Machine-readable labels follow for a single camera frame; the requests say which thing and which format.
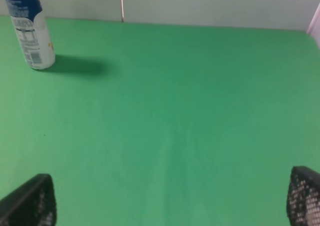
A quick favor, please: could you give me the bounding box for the blue and white bottle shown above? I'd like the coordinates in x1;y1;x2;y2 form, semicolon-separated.
5;0;56;70

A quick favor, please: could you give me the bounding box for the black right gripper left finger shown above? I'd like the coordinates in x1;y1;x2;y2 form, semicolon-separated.
0;174;57;225

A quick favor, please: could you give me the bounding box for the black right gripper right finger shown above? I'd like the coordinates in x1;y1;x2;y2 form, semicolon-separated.
286;166;320;226

